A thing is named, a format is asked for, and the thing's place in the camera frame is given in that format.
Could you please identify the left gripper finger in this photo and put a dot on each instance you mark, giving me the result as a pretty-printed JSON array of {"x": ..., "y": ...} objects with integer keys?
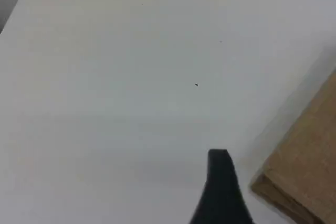
[{"x": 221, "y": 192}]

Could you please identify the brown jute bag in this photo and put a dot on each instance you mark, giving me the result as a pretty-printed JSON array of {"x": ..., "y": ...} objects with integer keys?
[{"x": 307, "y": 161}]

